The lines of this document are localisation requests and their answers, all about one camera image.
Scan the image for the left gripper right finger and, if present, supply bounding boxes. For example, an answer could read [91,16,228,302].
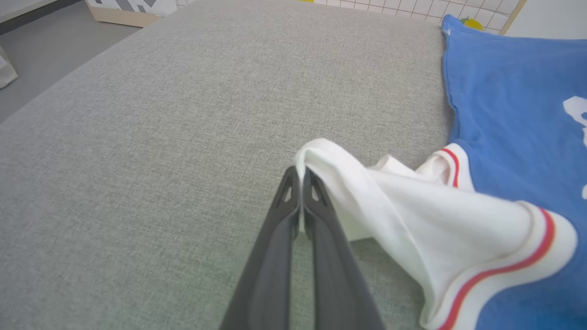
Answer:
[303,169,386,330]

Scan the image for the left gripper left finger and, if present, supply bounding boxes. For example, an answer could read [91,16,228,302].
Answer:
[219,166,301,330]

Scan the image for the blue and white shirt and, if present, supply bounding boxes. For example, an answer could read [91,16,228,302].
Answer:
[293,14,587,330]

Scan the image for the grey fabric sofa cushion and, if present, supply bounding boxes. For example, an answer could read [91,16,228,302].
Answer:
[0,0,459,330]

